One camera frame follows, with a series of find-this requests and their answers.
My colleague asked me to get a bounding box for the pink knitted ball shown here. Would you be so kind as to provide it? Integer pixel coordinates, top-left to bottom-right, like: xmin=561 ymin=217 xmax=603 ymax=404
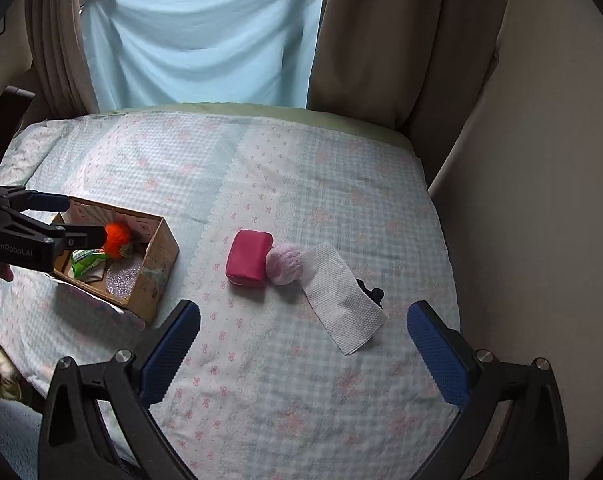
xmin=266 ymin=243 xmax=303 ymax=286

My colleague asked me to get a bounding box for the brown left curtain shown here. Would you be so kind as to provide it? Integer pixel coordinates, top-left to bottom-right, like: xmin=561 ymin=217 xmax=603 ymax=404
xmin=24 ymin=0 xmax=97 ymax=118

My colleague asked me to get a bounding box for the cardboard box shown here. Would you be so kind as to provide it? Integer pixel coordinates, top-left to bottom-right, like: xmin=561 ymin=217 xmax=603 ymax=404
xmin=53 ymin=197 xmax=179 ymax=326

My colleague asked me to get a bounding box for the magenta pouch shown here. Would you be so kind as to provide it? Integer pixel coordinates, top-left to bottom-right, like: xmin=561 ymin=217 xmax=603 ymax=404
xmin=225 ymin=230 xmax=273 ymax=288

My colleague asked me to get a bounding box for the silver glitter round pad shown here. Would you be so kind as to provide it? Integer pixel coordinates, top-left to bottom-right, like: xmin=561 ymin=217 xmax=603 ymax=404
xmin=105 ymin=254 xmax=143 ymax=302

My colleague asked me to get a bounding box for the light blue hanging cloth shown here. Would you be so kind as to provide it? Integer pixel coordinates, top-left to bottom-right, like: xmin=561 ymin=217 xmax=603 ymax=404
xmin=81 ymin=0 xmax=322 ymax=112

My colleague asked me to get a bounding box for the black hair scrunchie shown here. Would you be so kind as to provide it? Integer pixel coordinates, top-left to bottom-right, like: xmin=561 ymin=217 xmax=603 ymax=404
xmin=356 ymin=278 xmax=384 ymax=308

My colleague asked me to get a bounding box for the green tissue packet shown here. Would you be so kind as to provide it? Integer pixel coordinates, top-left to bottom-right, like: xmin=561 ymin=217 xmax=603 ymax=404
xmin=70 ymin=249 xmax=109 ymax=278

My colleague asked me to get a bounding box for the white paper towel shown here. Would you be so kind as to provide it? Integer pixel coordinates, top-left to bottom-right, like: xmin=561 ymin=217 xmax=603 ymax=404
xmin=300 ymin=243 xmax=387 ymax=356

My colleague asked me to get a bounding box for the orange fluffy pompom strawberry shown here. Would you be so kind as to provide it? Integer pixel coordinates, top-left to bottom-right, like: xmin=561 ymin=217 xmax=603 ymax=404
xmin=102 ymin=221 xmax=134 ymax=260

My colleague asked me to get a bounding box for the brown curtain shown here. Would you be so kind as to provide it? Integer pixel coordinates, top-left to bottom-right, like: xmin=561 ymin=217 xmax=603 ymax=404
xmin=307 ymin=0 xmax=507 ymax=182
xmin=24 ymin=0 xmax=97 ymax=118

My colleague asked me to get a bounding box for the patterned blue bed quilt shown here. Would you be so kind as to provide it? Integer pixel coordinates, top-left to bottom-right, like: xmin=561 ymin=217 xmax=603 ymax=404
xmin=0 ymin=110 xmax=459 ymax=479

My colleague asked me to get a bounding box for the brown right curtain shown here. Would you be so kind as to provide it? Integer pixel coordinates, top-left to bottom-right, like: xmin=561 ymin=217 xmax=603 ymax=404
xmin=307 ymin=0 xmax=507 ymax=182

